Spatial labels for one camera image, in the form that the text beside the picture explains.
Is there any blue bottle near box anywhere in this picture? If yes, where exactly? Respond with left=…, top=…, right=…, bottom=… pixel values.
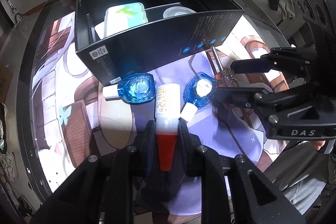
left=102, top=73, right=156, bottom=104

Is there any round white tin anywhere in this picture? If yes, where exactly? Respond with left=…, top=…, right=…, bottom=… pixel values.
left=163, top=6, right=195, bottom=19

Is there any green tissue pack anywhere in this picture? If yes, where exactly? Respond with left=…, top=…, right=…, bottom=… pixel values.
left=104, top=2, right=148, bottom=37

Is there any anime print desk mat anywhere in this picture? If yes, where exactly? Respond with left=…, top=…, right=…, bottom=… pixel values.
left=31, top=11, right=292, bottom=224

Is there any black cardboard box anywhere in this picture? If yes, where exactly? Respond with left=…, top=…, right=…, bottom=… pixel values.
left=75, top=0, right=244, bottom=86

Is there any white tube red cap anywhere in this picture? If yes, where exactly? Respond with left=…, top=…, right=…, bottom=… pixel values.
left=155, top=83, right=181, bottom=171

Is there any blue bottle with face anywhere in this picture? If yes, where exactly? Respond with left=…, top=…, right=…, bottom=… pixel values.
left=180, top=72, right=217, bottom=122

